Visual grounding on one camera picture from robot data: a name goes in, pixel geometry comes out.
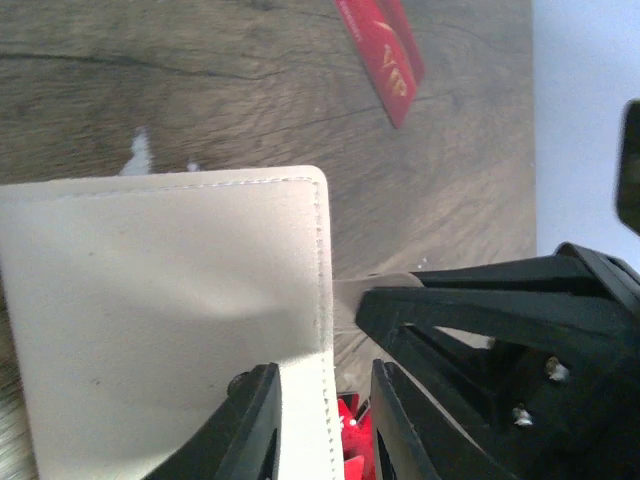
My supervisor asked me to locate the lone red VIP card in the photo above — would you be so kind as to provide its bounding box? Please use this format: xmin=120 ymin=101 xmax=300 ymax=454
xmin=335 ymin=0 xmax=426 ymax=129

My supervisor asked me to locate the beige leather card holder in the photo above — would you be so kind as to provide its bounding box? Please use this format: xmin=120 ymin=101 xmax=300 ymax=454
xmin=0 ymin=164 xmax=421 ymax=480

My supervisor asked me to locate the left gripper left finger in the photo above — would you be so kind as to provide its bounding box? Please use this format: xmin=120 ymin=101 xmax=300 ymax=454
xmin=146 ymin=363 xmax=281 ymax=480

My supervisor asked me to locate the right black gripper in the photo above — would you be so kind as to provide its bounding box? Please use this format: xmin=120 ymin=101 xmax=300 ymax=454
xmin=356 ymin=243 xmax=639 ymax=479

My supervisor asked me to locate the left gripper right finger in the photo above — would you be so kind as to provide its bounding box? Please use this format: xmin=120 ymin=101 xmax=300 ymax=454
xmin=371 ymin=359 xmax=500 ymax=479

